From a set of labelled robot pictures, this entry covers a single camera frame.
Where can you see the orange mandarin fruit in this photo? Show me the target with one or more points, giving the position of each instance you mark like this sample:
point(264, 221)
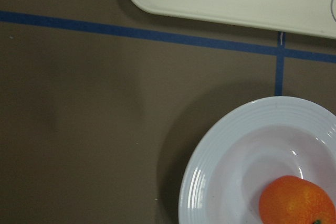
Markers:
point(290, 199)

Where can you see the white round plate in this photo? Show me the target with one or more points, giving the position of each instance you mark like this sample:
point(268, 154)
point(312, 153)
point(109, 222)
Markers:
point(250, 147)

